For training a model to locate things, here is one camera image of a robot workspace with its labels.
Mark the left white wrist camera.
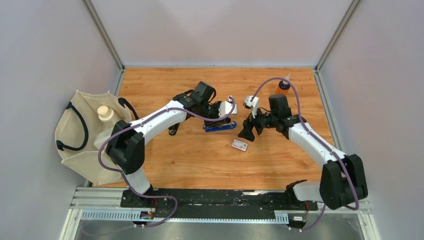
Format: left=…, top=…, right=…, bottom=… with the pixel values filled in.
left=218, top=95, right=238, bottom=117

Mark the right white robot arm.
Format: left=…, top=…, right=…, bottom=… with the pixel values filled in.
left=238, top=94, right=368, bottom=210

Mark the orange glue bottle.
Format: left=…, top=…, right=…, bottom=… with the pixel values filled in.
left=275, top=74, right=291, bottom=96

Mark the cream bottle in bag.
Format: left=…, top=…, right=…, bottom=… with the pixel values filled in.
left=97, top=105, right=118, bottom=128

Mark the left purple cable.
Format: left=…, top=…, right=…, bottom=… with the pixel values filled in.
left=97, top=96, right=237, bottom=229

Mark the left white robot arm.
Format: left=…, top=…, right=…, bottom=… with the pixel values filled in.
left=98, top=81, right=237, bottom=208

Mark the white red staple box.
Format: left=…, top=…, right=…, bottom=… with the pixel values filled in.
left=231, top=139, right=248, bottom=152

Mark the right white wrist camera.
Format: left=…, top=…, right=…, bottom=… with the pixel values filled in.
left=243, top=95, right=259, bottom=119

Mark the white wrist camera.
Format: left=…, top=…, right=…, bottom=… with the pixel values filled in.
left=243, top=95, right=259, bottom=119
left=218, top=95, right=238, bottom=117

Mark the blue stapler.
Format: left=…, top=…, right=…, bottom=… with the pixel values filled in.
left=203, top=121, right=237, bottom=133

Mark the black stapler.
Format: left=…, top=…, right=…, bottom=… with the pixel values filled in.
left=168, top=123, right=180, bottom=136

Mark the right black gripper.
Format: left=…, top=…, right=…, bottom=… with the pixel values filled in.
left=237, top=104, right=278, bottom=142

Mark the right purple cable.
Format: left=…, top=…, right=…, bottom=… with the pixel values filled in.
left=250, top=77, right=360, bottom=232

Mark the beige tote bag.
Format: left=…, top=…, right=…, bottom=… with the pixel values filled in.
left=55, top=91, right=139, bottom=186

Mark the purple cable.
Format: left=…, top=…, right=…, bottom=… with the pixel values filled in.
left=97, top=96, right=237, bottom=229
left=250, top=77, right=360, bottom=232

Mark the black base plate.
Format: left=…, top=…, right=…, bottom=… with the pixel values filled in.
left=120, top=188, right=318, bottom=220

